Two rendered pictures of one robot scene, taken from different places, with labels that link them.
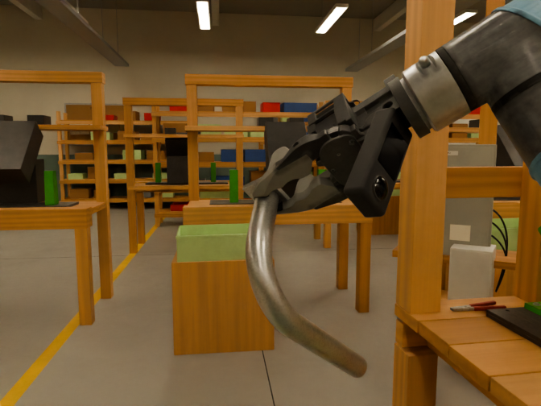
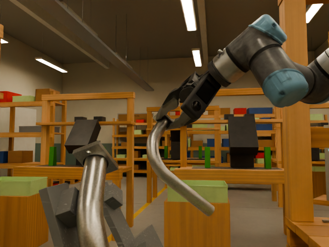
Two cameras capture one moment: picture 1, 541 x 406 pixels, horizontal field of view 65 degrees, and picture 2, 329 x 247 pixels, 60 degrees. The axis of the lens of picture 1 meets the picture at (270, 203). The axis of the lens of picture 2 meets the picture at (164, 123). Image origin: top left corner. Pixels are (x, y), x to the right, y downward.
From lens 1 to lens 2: 0.32 m
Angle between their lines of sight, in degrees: 20
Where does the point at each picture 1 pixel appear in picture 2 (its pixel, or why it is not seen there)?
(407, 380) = not seen: outside the picture
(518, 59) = (251, 45)
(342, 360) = (196, 201)
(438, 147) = (302, 113)
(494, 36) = (243, 37)
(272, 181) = (161, 111)
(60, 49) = (117, 84)
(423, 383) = not seen: outside the picture
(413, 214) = (289, 155)
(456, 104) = (232, 68)
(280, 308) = (158, 165)
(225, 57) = not seen: hidden behind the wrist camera
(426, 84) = (219, 61)
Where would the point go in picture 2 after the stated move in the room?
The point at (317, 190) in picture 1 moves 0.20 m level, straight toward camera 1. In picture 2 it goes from (182, 115) to (148, 105)
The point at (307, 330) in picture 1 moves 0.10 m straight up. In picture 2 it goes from (174, 179) to (173, 137)
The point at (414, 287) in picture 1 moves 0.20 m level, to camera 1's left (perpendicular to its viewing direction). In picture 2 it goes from (293, 203) to (243, 200)
